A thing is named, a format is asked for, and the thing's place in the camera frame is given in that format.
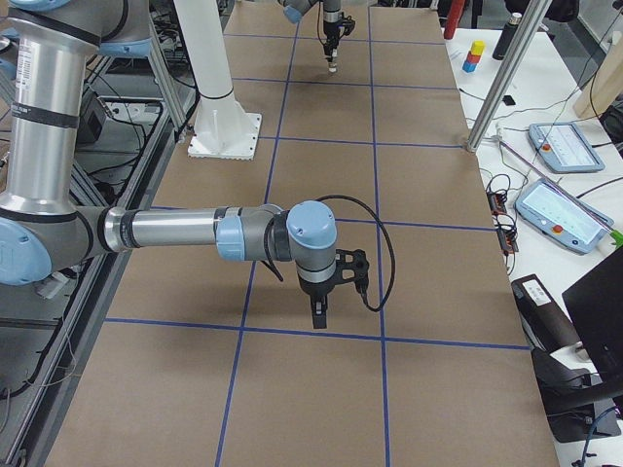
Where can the far teach pendant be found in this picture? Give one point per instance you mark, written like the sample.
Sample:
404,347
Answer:
564,148

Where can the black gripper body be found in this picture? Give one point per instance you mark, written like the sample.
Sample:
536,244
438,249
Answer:
331,30
313,290

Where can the stacked coloured blocks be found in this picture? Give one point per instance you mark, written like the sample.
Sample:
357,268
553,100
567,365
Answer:
473,56

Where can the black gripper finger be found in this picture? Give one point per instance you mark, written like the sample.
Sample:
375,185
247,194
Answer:
319,306
330,51

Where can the red bottle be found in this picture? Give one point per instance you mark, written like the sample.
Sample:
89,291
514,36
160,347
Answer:
453,18

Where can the black laptop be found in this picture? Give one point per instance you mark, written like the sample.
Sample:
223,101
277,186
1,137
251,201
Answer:
594,304

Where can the aluminium profile post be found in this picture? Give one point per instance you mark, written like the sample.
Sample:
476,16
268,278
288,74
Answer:
532,18

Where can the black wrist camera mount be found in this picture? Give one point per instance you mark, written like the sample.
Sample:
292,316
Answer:
347,25
352,267

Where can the near teach pendant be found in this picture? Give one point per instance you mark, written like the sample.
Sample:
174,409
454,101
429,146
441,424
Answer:
572,224

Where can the black bottle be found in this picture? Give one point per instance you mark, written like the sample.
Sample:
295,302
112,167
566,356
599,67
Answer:
506,36

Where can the teach pendant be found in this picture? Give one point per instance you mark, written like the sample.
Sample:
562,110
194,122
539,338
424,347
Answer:
564,148
572,224

